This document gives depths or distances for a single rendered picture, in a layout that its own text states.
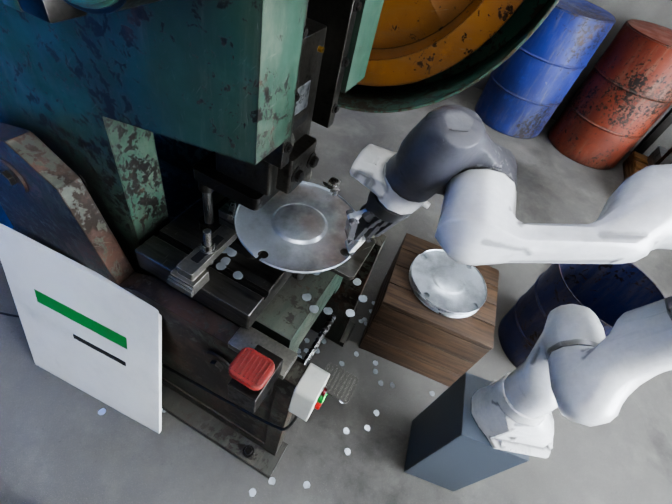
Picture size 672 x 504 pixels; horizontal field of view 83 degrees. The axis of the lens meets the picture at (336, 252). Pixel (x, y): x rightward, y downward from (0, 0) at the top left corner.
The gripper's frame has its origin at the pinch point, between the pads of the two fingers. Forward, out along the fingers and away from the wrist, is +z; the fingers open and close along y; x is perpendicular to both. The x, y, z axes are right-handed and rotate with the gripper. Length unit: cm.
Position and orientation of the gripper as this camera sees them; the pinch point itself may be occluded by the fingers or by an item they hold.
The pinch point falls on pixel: (354, 240)
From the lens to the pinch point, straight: 81.8
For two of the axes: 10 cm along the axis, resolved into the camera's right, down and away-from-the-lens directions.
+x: -2.5, -9.2, 3.0
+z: -3.0, 3.6, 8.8
